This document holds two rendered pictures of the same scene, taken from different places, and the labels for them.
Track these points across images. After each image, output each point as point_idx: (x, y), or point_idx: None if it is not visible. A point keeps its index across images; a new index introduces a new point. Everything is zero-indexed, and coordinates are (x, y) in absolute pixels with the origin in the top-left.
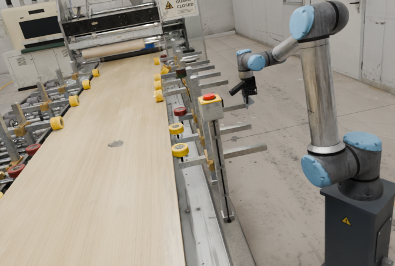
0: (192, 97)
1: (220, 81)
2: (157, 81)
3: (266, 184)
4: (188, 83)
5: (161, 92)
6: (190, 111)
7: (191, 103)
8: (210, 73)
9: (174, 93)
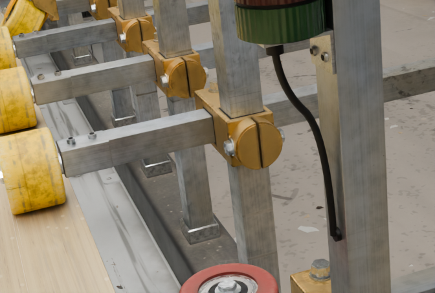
0: (356, 206)
1: (420, 69)
2: (8, 74)
3: None
4: (338, 86)
5: (52, 149)
6: (199, 238)
7: (251, 215)
8: None
9: (142, 152)
